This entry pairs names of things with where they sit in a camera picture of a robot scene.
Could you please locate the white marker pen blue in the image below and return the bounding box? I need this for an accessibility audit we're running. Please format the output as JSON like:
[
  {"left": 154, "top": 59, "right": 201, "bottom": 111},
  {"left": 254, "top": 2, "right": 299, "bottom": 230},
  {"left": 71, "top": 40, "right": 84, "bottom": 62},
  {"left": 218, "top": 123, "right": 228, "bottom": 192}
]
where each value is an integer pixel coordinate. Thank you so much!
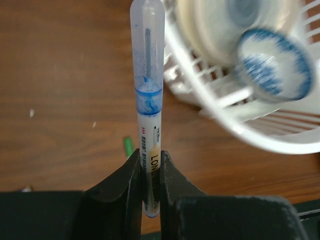
[{"left": 137, "top": 112, "right": 162, "bottom": 218}]

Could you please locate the tan rimmed plate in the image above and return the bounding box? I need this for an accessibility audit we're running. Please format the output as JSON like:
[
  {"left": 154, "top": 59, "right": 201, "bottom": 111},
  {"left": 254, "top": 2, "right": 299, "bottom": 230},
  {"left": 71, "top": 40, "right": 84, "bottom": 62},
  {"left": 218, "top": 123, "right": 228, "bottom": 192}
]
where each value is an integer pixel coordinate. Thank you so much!
[{"left": 176, "top": 0, "right": 300, "bottom": 66}]

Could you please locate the blue white patterned bowl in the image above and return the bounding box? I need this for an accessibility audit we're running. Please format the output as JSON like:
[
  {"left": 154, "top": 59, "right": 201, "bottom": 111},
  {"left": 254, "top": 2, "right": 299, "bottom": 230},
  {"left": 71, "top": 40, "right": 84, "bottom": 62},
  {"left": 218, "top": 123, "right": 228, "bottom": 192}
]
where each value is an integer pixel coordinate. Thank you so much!
[{"left": 234, "top": 28, "right": 317, "bottom": 103}]

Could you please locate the green pen cap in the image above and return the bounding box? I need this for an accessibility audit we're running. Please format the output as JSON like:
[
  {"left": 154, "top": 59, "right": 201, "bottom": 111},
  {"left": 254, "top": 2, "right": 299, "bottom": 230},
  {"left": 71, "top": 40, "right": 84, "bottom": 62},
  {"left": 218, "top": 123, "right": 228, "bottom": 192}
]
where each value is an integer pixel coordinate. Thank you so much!
[{"left": 123, "top": 136, "right": 135, "bottom": 159}]

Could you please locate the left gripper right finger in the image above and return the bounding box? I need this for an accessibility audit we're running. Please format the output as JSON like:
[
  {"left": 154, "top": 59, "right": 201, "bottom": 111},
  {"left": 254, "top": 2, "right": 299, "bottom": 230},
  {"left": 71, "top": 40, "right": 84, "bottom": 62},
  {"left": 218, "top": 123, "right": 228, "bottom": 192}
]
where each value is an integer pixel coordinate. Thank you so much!
[{"left": 160, "top": 151, "right": 308, "bottom": 240}]

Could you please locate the white plastic dish basket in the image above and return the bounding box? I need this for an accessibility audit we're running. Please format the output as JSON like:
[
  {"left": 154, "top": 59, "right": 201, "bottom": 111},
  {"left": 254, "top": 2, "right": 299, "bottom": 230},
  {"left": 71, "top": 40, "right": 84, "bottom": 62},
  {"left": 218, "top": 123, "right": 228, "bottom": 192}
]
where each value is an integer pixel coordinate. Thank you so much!
[{"left": 164, "top": 0, "right": 320, "bottom": 155}]

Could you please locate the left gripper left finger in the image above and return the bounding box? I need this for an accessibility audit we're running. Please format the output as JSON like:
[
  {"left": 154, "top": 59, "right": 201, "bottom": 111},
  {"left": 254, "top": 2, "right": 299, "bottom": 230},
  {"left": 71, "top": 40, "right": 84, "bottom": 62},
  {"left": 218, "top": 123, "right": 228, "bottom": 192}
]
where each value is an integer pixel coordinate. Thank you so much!
[{"left": 0, "top": 150, "right": 142, "bottom": 240}]

